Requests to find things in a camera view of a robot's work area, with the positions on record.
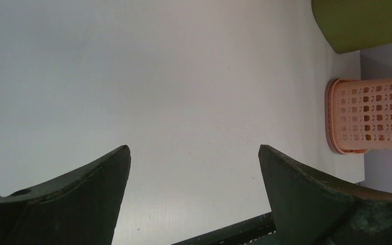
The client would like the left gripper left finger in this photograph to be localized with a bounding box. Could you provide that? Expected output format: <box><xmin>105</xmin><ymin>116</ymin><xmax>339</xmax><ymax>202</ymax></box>
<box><xmin>0</xmin><ymin>145</ymin><xmax>131</xmax><ymax>244</ymax></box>

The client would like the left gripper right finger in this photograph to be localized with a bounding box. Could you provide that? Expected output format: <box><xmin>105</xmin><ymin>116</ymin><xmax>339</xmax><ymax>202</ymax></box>
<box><xmin>258</xmin><ymin>145</ymin><xmax>392</xmax><ymax>244</ymax></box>

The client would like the pink plastic basket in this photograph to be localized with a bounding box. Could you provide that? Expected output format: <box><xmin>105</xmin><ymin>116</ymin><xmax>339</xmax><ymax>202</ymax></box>
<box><xmin>325</xmin><ymin>78</ymin><xmax>392</xmax><ymax>155</ymax></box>

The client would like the green mesh waste bin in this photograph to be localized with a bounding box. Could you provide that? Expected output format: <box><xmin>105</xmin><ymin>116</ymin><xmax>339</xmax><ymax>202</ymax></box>
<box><xmin>311</xmin><ymin>1</ymin><xmax>392</xmax><ymax>54</ymax></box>

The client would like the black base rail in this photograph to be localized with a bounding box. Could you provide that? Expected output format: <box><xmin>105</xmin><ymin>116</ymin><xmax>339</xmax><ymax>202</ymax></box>
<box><xmin>177</xmin><ymin>212</ymin><xmax>280</xmax><ymax>245</ymax></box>

